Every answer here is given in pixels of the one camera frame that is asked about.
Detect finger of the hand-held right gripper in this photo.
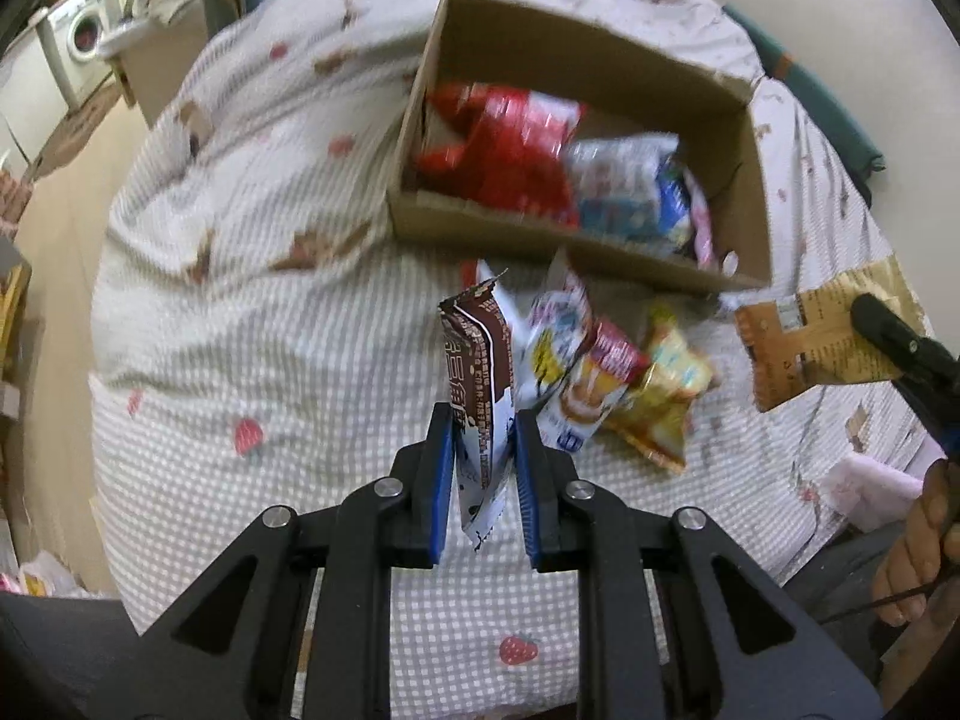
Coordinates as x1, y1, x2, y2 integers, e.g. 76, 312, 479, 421
889, 379, 960, 466
850, 292, 960, 400

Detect cardboard box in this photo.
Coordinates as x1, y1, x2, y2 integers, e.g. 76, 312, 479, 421
385, 0, 773, 293

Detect white kitchen base cabinet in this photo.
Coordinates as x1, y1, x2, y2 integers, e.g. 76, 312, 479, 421
0, 37, 76, 158

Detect white yellow-print snack bag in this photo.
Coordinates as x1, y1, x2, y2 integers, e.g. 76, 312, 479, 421
480, 246, 601, 421

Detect blue puffed snack bag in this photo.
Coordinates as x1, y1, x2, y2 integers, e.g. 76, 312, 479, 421
652, 154, 698, 256

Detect red snack bag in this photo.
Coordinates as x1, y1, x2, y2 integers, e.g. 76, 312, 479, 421
415, 82, 590, 230

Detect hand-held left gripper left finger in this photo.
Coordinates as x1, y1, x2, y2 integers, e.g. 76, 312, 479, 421
82, 403, 460, 720

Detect white and blue snack bag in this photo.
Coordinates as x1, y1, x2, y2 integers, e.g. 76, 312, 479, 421
562, 133, 695, 248

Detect beige side table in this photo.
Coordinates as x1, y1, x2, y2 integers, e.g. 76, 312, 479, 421
97, 11, 211, 128

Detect white washing machine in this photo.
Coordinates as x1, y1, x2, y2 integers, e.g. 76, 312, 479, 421
37, 0, 121, 110

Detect pink snack packet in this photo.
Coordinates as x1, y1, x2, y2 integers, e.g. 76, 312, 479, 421
686, 172, 717, 271

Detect teal cushion orange stripe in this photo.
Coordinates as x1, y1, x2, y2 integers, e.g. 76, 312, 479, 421
724, 4, 886, 173

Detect checked printed bed sheet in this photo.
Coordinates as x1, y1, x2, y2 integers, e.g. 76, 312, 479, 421
88, 0, 938, 720

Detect wooden rack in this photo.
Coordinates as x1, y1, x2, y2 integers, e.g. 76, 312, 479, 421
0, 240, 35, 421

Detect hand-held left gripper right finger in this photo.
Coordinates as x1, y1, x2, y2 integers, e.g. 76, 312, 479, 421
512, 409, 884, 720

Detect person's right hand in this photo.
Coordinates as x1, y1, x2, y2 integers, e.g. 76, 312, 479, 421
872, 457, 960, 627

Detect white red-label snack packet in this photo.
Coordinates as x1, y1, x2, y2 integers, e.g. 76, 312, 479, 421
536, 319, 650, 455

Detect person's dark grey trousers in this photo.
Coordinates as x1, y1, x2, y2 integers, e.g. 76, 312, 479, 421
0, 591, 151, 720

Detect brown floor rug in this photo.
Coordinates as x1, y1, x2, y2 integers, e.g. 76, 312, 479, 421
30, 79, 125, 181

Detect pink printed cloth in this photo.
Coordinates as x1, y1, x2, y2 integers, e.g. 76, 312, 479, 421
832, 454, 931, 533

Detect yellow snack packet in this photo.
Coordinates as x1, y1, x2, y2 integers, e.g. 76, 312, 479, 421
600, 304, 717, 473

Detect brown chocolate bar packet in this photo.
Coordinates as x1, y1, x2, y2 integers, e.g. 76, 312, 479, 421
437, 276, 518, 552

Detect tan orange snack packet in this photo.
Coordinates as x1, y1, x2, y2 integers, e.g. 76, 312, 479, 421
733, 255, 931, 413

